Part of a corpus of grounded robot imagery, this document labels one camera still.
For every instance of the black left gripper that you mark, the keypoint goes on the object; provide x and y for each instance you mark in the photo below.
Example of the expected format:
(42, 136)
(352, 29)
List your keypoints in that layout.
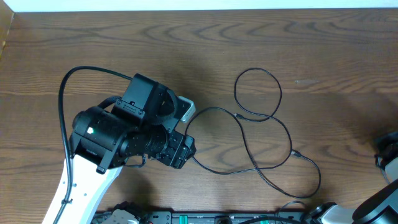
(183, 147)

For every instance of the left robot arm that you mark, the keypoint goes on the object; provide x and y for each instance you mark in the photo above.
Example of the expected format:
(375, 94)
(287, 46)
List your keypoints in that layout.
(140, 123)

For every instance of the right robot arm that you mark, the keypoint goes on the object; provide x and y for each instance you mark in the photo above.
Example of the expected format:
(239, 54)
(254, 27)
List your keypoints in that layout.
(381, 208)

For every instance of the wooden side panel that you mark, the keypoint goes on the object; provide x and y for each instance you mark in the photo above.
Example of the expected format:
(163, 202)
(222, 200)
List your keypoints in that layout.
(6, 19)

